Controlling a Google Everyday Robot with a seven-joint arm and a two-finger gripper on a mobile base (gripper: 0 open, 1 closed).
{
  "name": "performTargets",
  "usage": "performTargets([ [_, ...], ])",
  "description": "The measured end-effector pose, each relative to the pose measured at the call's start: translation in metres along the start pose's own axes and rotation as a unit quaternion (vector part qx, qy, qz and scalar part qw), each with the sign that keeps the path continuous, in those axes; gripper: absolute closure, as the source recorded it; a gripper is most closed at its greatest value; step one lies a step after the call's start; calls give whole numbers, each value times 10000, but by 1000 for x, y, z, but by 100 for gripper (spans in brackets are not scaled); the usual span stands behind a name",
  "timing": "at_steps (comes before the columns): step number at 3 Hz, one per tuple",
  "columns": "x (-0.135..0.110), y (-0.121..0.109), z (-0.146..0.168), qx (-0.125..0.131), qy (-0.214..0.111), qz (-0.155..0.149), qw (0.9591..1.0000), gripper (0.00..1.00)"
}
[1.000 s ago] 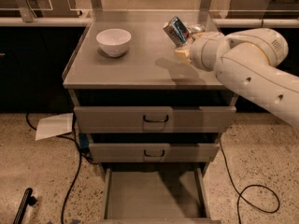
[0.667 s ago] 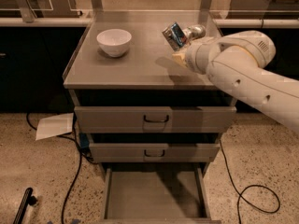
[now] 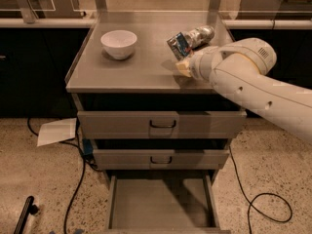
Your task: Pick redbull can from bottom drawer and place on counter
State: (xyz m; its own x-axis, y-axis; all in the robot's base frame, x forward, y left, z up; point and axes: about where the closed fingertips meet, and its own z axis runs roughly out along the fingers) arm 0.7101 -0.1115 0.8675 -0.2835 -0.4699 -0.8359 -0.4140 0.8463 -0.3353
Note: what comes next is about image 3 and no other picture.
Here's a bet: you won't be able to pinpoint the blue small box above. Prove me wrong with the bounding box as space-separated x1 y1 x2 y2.
82 138 93 156

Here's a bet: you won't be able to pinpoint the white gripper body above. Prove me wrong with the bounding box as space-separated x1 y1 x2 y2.
189 46 223 82

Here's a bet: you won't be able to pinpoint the white ceramic bowl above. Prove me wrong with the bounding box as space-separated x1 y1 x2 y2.
100 30 137 59

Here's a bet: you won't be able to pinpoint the black cable left floor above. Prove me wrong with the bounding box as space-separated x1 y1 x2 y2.
26 117 101 234

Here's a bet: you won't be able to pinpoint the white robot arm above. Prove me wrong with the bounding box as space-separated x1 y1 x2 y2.
175 38 312 143

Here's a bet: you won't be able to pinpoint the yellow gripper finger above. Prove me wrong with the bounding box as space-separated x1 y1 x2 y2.
175 58 191 77

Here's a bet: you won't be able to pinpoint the crushed silver can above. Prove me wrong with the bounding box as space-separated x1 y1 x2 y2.
187 25 215 49

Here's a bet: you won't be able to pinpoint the black cable floor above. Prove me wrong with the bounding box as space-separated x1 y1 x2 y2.
26 117 101 234
228 145 293 234

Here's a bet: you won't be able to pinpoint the top grey drawer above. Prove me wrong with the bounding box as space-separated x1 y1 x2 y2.
78 111 246 139

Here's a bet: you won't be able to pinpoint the white paper sheet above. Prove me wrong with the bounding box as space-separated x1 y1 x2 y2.
37 118 77 146

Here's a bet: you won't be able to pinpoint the middle grey drawer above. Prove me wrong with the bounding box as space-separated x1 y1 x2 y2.
94 149 229 170

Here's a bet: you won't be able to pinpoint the black floor tool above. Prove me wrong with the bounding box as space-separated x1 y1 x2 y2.
14 196 39 234

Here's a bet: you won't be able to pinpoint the grey drawer cabinet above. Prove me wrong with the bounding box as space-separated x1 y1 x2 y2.
64 10 261 234

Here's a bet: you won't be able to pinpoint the black cable right floor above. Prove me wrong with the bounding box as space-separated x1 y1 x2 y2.
228 145 293 234

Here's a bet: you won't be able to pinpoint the blue silver redbull can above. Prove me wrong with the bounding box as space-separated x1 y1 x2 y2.
167 32 192 60

